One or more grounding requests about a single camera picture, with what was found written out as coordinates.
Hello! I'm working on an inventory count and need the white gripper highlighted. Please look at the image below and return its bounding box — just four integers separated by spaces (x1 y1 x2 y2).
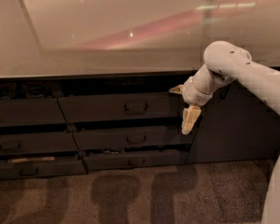
169 77 213 134

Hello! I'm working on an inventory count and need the dark drawer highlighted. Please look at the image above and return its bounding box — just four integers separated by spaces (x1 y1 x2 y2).
83 149 188 171
0 98 64 127
59 92 180 122
74 125 197 150
0 160 87 180
0 133 77 156

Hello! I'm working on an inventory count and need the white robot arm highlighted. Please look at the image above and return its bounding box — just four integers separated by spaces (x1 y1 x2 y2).
169 41 280 224

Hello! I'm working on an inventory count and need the dark cabinet door right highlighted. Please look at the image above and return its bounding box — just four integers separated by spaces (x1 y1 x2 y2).
188 81 280 163

